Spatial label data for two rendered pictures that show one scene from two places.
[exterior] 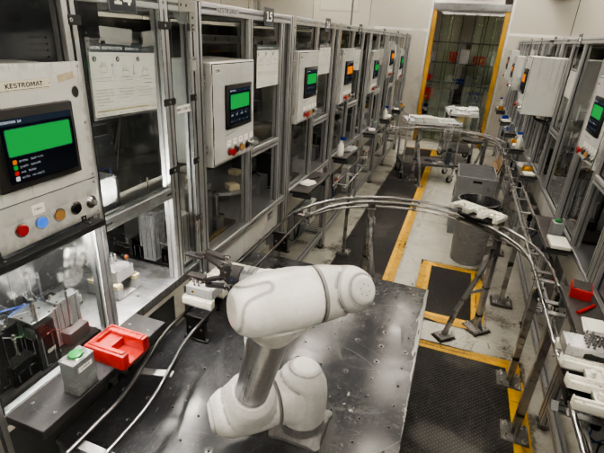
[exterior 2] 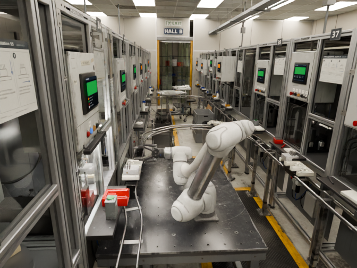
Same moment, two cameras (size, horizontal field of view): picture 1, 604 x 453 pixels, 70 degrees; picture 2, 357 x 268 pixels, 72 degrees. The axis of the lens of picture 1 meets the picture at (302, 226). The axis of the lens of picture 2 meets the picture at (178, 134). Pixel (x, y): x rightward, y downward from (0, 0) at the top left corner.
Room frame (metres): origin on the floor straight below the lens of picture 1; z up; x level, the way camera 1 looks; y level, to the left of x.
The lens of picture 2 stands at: (-0.32, 0.77, 1.80)
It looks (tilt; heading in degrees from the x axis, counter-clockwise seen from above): 17 degrees down; 338
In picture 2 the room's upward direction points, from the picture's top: 1 degrees clockwise
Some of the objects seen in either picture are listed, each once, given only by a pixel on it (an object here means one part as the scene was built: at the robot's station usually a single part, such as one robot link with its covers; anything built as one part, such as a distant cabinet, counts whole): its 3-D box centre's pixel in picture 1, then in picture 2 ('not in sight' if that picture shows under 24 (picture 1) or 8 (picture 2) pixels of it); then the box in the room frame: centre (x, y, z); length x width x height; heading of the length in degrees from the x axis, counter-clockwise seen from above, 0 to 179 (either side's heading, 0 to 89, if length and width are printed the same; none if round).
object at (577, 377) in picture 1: (582, 379); (295, 168); (1.24, -1.06, 0.84); 0.37 x 0.14 x 0.10; 161
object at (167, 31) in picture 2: not in sight; (173, 31); (9.03, -2.82, 2.81); 0.75 x 0.04 x 0.25; 71
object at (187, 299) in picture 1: (217, 288); (133, 171); (1.71, 0.37, 0.84); 0.36 x 0.14 x 0.10; 161
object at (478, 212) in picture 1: (476, 214); (220, 125); (2.86, -1.23, 0.84); 0.37 x 0.14 x 0.10; 39
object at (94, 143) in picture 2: (51, 240); (95, 140); (1.08, 0.70, 1.37); 0.36 x 0.04 x 0.04; 161
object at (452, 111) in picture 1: (458, 134); (181, 99); (7.66, -2.64, 0.48); 0.84 x 0.58 x 0.97; 169
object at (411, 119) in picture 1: (428, 146); (171, 105); (6.59, -1.85, 0.48); 0.88 x 0.56 x 0.96; 89
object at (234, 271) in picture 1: (232, 274); (158, 152); (1.36, 0.24, 1.12); 0.09 x 0.07 x 0.08; 71
